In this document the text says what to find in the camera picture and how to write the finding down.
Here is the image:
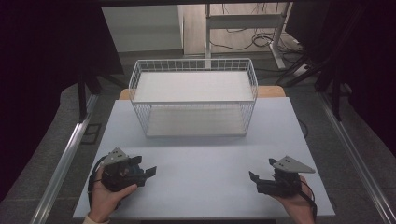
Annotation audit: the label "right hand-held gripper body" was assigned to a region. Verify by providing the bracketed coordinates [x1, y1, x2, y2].
[256, 155, 316, 198]

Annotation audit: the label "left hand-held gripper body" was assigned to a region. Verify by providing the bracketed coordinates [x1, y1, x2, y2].
[101, 147, 148, 192]

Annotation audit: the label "person's right hand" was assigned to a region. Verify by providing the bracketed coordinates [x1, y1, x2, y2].
[274, 176, 316, 224]

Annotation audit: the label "person's left hand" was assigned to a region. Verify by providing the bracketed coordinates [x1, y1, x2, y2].
[88, 169, 138, 222]

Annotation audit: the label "wooden table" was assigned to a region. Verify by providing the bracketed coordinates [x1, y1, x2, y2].
[119, 86, 287, 101]

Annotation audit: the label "black metal stand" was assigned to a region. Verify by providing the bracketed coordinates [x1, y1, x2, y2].
[77, 73, 129, 123]
[284, 52, 353, 122]

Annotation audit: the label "white power strip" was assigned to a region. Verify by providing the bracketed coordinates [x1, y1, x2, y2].
[291, 63, 312, 77]

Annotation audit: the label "white panel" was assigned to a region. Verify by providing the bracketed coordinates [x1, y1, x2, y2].
[101, 4, 185, 53]

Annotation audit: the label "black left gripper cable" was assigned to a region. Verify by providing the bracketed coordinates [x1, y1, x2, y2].
[87, 155, 108, 210]

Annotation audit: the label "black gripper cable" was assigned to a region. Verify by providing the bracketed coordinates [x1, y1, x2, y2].
[87, 155, 108, 210]
[298, 179, 318, 220]

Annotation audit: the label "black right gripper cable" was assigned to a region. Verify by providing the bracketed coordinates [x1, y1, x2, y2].
[298, 179, 318, 220]

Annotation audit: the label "aluminium rail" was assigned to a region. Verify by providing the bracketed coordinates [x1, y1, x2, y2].
[318, 91, 396, 224]
[29, 92, 100, 224]

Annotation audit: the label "white wire basket shelf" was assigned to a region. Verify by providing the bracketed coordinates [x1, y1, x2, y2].
[128, 58, 259, 138]

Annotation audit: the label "black floor cables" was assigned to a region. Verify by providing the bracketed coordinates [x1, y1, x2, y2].
[208, 3, 307, 64]

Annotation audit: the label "white desk frame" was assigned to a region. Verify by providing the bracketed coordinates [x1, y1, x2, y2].
[204, 2, 293, 70]

